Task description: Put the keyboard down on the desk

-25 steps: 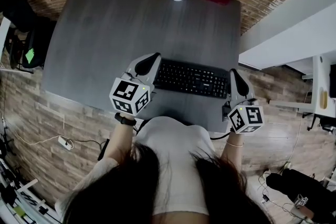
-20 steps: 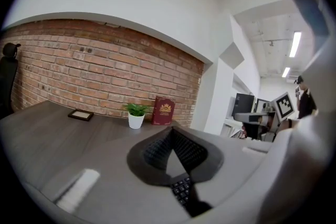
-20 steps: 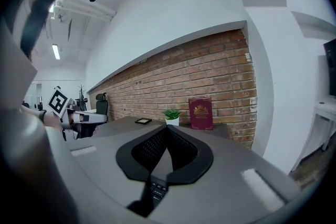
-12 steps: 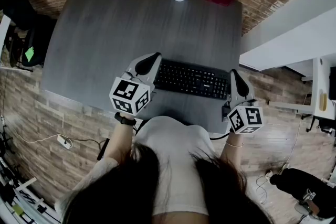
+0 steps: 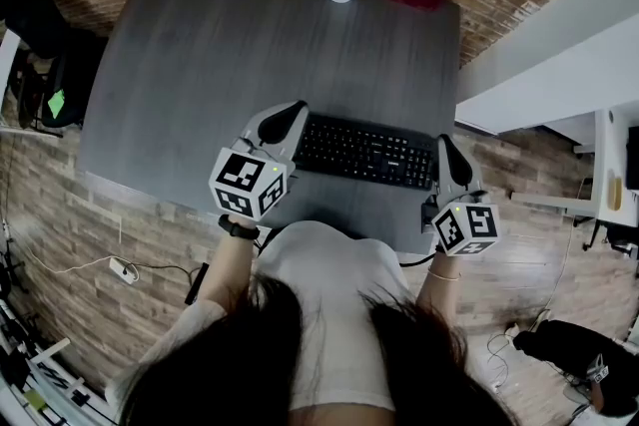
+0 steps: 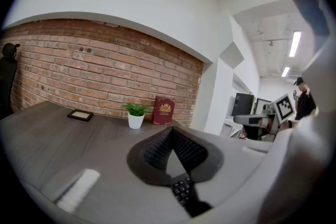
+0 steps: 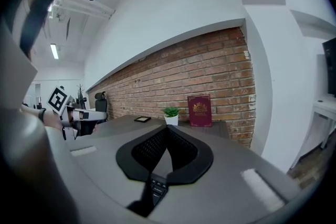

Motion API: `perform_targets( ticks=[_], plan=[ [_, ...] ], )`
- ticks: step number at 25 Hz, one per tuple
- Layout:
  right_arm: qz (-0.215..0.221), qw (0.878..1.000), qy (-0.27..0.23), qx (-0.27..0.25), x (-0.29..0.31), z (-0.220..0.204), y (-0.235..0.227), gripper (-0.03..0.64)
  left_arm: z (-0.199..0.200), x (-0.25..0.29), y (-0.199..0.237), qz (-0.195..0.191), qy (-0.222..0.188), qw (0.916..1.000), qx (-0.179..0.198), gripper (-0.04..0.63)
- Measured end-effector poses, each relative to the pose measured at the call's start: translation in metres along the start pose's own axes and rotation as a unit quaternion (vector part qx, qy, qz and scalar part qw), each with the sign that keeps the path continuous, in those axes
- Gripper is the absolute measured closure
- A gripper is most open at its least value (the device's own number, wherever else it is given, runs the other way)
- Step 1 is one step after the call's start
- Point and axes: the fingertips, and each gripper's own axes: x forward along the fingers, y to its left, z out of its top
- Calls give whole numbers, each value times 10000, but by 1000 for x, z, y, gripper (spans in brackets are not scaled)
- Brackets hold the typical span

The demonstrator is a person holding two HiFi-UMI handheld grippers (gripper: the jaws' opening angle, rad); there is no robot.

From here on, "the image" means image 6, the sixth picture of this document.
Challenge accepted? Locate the person's left hand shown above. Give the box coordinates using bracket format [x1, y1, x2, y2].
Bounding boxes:
[283, 116, 332, 221]

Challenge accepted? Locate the green plant in white pot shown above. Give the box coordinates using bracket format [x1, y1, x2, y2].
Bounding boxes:
[122, 102, 152, 130]

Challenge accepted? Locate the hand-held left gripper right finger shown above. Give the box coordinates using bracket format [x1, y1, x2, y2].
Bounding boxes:
[172, 125, 274, 224]

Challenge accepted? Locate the black keyboard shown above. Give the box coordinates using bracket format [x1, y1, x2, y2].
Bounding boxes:
[170, 176, 213, 218]

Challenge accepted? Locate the grey square wall panel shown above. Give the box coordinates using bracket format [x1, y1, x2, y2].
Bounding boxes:
[218, 41, 245, 70]

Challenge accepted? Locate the person's right forearm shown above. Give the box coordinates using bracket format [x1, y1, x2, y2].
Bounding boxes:
[280, 119, 300, 131]

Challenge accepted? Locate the black office chair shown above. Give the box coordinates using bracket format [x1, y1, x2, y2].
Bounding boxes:
[0, 42, 21, 120]

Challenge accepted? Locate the white desk with shelf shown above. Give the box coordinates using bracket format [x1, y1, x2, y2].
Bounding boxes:
[222, 116, 246, 138]

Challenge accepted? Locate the black picture frame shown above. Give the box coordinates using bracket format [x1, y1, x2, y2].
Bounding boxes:
[67, 109, 95, 123]

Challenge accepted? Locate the black framed monitor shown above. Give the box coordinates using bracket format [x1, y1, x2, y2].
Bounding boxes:
[255, 97, 273, 115]

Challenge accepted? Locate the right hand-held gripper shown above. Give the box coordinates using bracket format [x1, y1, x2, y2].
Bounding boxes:
[233, 93, 295, 140]

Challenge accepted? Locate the dark red book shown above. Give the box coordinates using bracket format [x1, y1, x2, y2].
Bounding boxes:
[151, 95, 176, 126]

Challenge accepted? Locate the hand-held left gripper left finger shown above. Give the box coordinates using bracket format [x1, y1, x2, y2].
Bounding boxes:
[39, 125, 191, 224]

